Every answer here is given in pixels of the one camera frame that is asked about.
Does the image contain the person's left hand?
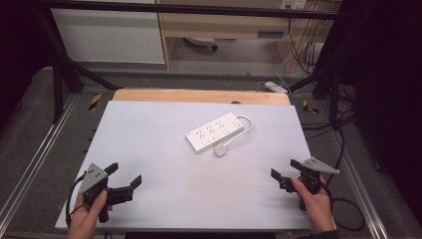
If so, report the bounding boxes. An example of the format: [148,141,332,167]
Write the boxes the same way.
[67,189,113,239]

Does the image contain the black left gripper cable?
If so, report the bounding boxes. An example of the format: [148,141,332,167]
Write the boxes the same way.
[65,173,88,229]

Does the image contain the white wall outlet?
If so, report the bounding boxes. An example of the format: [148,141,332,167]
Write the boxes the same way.
[279,0,309,11]

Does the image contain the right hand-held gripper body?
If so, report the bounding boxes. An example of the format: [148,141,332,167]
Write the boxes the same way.
[278,156,341,212]

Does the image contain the small white power strip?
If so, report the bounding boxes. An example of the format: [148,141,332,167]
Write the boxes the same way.
[264,81,290,95]

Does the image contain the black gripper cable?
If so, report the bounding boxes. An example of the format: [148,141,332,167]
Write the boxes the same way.
[65,173,88,229]
[318,180,366,233]

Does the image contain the office chair base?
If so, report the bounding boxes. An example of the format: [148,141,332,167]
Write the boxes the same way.
[183,36,219,52]

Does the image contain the person's right hand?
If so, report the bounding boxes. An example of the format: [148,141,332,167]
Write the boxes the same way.
[291,174,337,235]

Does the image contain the aluminium rail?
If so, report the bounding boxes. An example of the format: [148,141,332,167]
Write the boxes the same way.
[327,130,390,239]
[0,95,80,230]

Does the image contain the black floor cables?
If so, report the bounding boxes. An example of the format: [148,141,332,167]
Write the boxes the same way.
[299,83,359,140]

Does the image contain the wooden desk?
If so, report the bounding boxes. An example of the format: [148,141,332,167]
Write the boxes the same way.
[154,0,343,72]

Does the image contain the white cabinet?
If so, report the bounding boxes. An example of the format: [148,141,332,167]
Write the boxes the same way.
[50,0,166,65]

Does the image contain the white power cable with plug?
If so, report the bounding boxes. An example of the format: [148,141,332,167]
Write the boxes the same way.
[213,114,255,158]

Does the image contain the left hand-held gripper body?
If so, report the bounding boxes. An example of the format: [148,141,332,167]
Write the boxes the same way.
[78,162,134,224]

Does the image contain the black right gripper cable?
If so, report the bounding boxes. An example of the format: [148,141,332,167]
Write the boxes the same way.
[318,180,366,233]

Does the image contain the black curtain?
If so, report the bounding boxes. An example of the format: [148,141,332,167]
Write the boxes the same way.
[0,0,58,127]
[331,0,422,227]

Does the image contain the black metal frame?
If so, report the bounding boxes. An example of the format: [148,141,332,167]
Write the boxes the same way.
[33,0,362,131]

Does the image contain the bundle of hanging cables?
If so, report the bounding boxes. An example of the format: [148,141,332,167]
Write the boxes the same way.
[286,9,320,75]

